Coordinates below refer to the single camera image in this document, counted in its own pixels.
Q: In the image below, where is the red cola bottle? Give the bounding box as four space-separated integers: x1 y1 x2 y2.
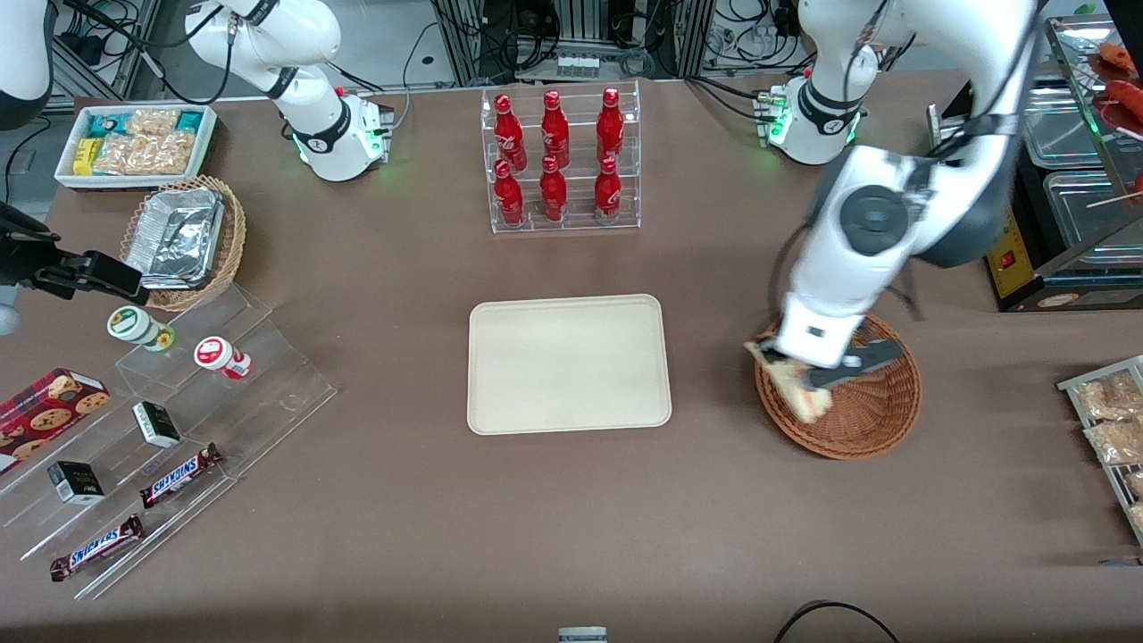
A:
540 89 572 169
596 87 625 164
494 94 528 172
594 156 623 225
539 154 569 223
494 159 526 228

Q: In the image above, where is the aluminium foil tray stack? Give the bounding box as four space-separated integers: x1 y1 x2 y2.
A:
124 187 226 291

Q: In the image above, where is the triangular sandwich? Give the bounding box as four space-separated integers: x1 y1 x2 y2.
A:
745 338 834 424

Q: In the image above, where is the black looped cable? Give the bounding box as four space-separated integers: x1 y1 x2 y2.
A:
772 600 904 643

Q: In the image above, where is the cream rectangular serving tray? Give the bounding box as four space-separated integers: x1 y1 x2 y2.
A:
467 294 673 437

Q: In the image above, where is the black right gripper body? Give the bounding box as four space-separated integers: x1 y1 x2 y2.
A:
0 204 60 288

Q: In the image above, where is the stainless steel food pan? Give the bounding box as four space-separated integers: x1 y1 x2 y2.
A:
1021 83 1110 169
1043 169 1143 271

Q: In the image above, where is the snickers chocolate bar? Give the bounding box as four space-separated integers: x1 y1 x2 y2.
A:
49 514 146 583
138 443 225 510

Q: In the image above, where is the light tan wicker basket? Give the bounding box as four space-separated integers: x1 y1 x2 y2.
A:
120 175 247 313

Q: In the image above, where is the aluminium frame rack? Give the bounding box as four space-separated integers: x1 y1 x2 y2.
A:
430 0 717 87

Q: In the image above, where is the small black carton box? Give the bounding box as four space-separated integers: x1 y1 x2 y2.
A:
131 400 183 449
46 460 106 506

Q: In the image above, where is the large clear peanut bag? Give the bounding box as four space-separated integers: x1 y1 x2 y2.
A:
93 131 196 176

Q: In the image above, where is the red lid yogurt cup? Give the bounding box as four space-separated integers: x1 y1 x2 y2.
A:
194 335 254 381

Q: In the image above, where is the clear acrylic stepped stand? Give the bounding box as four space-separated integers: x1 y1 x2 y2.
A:
0 283 339 602

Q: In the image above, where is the red tartan cookie box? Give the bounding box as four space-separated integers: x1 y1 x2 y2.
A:
0 367 113 476

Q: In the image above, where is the clear acrylic bottle rack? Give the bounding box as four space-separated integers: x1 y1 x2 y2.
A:
480 80 642 236

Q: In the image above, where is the white plastic snack bin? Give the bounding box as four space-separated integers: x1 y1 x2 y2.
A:
54 104 219 192

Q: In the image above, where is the tray of packaged snacks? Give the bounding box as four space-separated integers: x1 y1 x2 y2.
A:
1057 355 1143 547

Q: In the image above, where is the black food warmer cabinet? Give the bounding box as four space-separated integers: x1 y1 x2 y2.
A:
927 13 1143 313

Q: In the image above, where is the green lid yogurt cup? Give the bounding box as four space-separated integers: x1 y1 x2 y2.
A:
106 305 176 353

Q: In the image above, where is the brown round wicker basket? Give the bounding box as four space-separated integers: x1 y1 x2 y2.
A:
755 313 922 461

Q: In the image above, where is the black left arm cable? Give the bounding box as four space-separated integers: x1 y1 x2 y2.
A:
770 0 1037 324

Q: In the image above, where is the small clear peanut bag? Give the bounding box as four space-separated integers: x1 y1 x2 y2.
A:
125 108 180 138

